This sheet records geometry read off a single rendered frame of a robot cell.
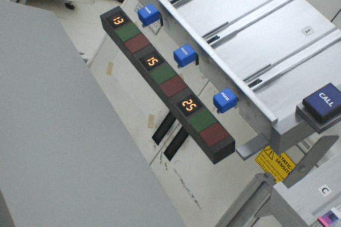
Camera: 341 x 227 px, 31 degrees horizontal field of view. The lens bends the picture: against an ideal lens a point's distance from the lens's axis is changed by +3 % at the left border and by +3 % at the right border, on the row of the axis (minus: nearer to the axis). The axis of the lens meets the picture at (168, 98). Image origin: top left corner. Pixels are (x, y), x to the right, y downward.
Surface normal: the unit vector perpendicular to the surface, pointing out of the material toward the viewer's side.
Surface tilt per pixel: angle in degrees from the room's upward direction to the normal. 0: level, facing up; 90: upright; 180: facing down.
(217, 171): 90
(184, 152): 90
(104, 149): 0
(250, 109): 133
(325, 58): 43
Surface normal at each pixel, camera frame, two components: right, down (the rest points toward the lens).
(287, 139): 0.55, 0.67
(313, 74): -0.08, -0.56
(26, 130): 0.50, -0.75
